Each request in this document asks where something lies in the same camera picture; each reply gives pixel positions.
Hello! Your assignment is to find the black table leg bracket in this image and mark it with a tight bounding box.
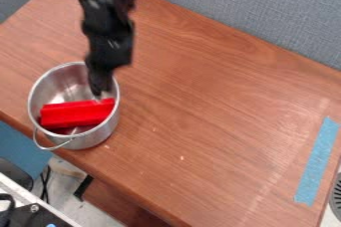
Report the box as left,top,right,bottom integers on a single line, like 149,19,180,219
74,175,94,201

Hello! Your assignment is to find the stainless steel pot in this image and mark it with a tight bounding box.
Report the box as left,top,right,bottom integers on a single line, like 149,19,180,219
27,62,122,151

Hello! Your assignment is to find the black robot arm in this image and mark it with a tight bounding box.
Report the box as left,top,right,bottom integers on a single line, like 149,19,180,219
78,0,137,98

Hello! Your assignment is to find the blue tape strip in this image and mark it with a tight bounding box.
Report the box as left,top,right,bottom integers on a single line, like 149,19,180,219
295,116,341,206

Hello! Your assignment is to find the red block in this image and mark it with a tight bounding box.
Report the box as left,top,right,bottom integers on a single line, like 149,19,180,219
41,98,117,129

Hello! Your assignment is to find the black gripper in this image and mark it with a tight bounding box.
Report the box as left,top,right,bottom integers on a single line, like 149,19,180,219
82,5,136,97

